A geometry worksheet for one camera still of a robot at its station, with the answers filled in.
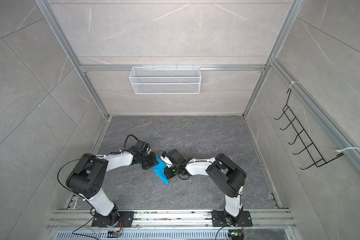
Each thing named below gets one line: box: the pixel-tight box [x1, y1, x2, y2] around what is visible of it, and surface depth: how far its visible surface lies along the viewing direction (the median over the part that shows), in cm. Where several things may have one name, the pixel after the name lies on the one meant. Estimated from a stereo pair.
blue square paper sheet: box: [153, 156, 169, 186], surface depth 90 cm
